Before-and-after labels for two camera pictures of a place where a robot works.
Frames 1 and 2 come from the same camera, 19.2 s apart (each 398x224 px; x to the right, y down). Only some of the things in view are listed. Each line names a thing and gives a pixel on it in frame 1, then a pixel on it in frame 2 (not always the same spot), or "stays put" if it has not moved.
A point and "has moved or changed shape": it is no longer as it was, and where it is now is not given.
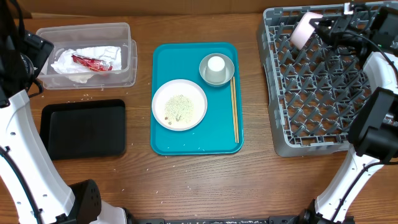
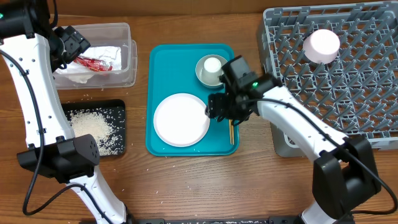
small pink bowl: (304, 30) -> (321, 46)
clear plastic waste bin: (89, 56) stays put
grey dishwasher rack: (313, 91) stays put
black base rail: (276, 219) stays put
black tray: (84, 129) stays put
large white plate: (179, 104) has moved or changed shape
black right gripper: (331, 27) -> (214, 109)
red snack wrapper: (94, 64) stays put
